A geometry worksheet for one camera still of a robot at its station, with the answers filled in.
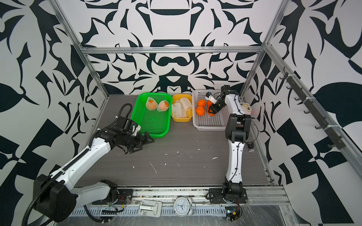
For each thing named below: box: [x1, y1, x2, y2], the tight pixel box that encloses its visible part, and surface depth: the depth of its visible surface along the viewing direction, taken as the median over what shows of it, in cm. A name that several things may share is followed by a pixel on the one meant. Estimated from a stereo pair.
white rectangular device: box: [139, 199, 163, 218], surface depth 71 cm
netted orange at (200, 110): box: [195, 105, 206, 117], surface depth 105 cm
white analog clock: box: [172, 196, 193, 218], surface depth 70 cm
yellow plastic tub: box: [171, 94, 193, 123], surface depth 110 cm
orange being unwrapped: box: [197, 99, 207, 108], surface depth 111 cm
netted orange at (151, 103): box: [145, 96, 158, 111], surface depth 109 cm
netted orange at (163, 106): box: [156, 99, 170, 112], surface depth 107 cm
